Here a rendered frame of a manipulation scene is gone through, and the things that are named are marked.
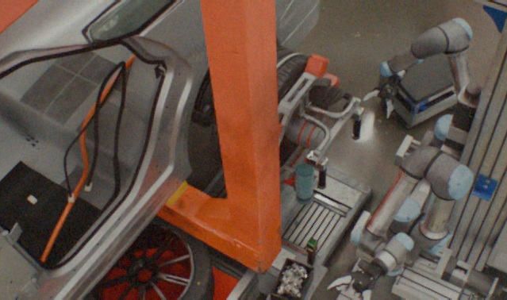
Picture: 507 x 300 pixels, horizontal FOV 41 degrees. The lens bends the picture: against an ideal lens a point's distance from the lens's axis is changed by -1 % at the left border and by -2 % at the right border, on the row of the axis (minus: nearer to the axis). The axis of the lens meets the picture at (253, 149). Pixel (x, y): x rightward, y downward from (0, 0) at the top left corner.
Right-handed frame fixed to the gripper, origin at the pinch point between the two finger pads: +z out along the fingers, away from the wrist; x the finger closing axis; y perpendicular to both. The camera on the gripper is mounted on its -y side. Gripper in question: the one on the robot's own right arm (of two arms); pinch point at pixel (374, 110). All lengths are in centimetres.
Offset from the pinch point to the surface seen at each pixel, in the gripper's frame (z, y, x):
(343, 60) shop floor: -63, -124, -1
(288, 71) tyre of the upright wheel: 17, 21, -50
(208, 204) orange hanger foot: 84, -8, -43
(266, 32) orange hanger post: 44, 115, -75
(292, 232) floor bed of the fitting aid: 65, -64, 15
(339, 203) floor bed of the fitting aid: 35, -66, 30
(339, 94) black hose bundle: 10.4, 18.0, -23.5
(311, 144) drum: 35.3, 8.6, -20.3
